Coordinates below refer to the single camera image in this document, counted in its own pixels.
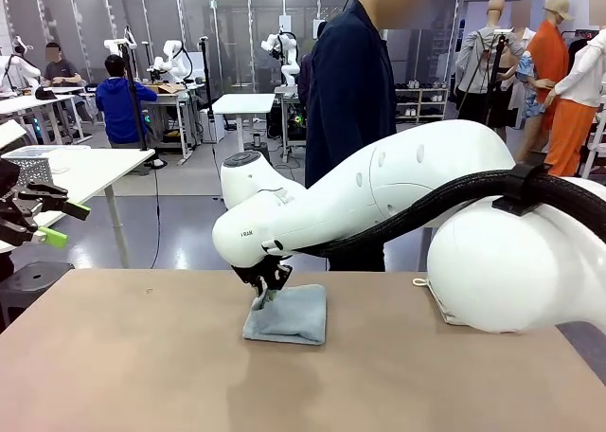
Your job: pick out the black tripod with camera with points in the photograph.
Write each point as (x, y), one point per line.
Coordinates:
(492, 81)

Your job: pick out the black cap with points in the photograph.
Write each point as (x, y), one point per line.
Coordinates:
(46, 94)

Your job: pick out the person in navy jacket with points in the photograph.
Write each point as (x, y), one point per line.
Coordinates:
(350, 72)

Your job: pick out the computer with coloured lights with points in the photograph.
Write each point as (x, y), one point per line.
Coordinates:
(296, 119)

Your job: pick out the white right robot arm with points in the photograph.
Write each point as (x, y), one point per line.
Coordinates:
(473, 167)

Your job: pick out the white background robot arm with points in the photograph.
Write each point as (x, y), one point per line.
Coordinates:
(172, 58)
(289, 69)
(113, 46)
(19, 67)

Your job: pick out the grey plastic step stool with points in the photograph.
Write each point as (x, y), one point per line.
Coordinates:
(265, 148)

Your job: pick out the long white desk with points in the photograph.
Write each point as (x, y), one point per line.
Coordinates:
(28, 102)

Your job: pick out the dark metal tumbler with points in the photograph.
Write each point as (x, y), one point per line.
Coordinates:
(257, 140)

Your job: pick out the blue-grey towel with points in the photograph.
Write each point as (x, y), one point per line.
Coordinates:
(298, 318)

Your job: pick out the wooden shoe rack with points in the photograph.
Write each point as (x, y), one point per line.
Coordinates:
(421, 105)

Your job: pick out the mannequin white shirt orange trousers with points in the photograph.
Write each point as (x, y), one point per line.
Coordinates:
(568, 133)

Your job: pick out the small white desk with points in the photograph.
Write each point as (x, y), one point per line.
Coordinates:
(244, 102)

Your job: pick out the seated man grey t-shirt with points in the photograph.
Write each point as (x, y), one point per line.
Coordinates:
(64, 72)

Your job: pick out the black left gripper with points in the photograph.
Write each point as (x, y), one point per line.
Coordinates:
(14, 209)

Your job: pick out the flat cardboard box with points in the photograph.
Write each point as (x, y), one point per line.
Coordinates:
(163, 89)

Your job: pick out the grey round plastic stool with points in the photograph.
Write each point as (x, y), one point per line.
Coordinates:
(33, 285)

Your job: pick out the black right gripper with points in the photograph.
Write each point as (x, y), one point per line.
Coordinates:
(265, 270)

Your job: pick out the bystander in dark hoodie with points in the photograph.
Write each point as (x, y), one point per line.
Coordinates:
(304, 86)

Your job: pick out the black stand with round base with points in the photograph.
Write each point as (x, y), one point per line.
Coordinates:
(137, 114)

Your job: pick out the person in blue hoodie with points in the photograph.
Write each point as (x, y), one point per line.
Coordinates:
(118, 110)

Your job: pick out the white metal rack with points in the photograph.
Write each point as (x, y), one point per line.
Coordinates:
(587, 162)

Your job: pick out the black pole stand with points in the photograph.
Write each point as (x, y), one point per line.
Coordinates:
(207, 86)

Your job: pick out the mannequin in grey shirt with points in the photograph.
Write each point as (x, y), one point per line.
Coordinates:
(473, 58)

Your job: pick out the white towel with loop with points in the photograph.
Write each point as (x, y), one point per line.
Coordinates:
(446, 319)

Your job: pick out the white robot workbench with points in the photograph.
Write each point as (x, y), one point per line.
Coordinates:
(165, 96)

